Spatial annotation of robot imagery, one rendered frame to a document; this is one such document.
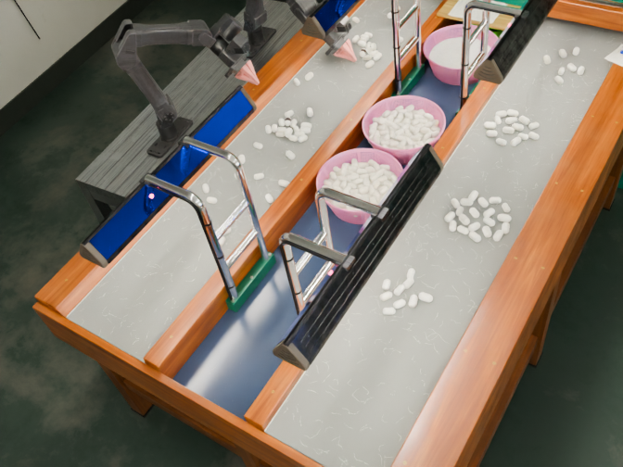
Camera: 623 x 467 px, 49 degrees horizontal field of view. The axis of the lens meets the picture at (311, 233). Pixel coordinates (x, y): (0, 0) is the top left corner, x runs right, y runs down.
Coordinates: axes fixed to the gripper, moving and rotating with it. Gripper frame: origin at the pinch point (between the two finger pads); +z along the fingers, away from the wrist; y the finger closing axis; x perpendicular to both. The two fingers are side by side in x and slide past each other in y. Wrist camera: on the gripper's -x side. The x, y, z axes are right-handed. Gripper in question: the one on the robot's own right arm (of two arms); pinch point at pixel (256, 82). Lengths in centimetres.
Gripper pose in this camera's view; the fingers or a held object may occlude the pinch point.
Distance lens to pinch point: 232.9
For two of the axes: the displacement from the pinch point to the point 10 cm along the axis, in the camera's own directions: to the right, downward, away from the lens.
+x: -4.5, 2.7, 8.6
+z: 7.2, 6.7, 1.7
